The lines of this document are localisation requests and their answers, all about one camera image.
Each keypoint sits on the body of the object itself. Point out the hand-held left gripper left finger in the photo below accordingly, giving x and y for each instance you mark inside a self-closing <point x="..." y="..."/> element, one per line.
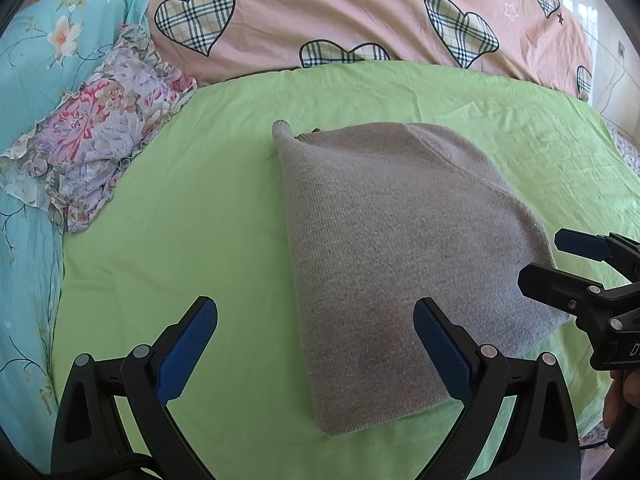
<point x="187" y="340"/>

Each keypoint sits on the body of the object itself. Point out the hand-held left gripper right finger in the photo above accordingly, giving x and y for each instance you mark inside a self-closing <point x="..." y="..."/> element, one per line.
<point x="442" y="345"/>

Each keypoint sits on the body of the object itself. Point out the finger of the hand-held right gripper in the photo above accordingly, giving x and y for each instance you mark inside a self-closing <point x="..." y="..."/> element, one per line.
<point x="580" y="243"/>
<point x="550" y="282"/>

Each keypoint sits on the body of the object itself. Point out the knit sweater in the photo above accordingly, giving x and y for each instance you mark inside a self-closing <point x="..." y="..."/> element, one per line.
<point x="400" y="250"/>

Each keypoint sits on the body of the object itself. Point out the person's right hand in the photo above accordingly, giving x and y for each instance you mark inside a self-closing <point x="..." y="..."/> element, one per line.
<point x="614" y="400"/>

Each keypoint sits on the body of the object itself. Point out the green bed sheet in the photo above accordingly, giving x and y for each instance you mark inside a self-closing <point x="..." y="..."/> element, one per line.
<point x="200" y="240"/>

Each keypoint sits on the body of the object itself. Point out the patterned mattress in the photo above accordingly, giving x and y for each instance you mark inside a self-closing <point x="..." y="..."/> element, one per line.
<point x="625" y="150"/>

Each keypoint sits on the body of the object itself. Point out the floral ruffled pillow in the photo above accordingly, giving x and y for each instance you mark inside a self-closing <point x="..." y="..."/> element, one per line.
<point x="105" y="135"/>

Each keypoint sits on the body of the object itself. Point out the blue floral bedding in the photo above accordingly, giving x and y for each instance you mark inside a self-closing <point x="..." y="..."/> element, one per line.
<point x="30" y="85"/>

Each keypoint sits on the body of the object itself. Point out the pink quilt with plaid hearts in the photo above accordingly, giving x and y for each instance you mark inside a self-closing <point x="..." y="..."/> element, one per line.
<point x="350" y="5"/>

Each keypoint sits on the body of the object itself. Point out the wall socket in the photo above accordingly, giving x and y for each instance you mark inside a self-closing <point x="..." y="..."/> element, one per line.
<point x="621" y="50"/>

